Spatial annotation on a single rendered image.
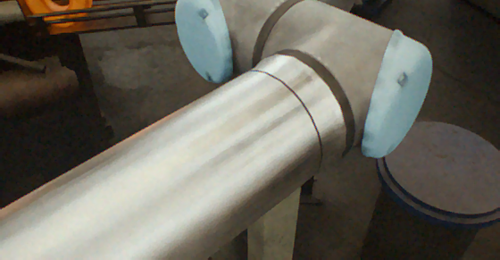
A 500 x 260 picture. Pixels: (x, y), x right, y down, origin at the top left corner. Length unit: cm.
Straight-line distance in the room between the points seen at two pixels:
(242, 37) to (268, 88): 11
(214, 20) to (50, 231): 22
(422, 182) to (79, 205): 87
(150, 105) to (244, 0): 152
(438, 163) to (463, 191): 9
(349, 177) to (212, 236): 135
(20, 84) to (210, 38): 89
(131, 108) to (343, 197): 94
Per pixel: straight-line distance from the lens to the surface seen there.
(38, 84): 122
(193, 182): 23
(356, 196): 152
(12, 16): 120
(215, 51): 37
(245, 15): 37
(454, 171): 107
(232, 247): 126
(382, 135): 30
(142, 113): 184
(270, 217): 98
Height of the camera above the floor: 114
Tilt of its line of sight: 41 degrees down
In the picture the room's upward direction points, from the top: straight up
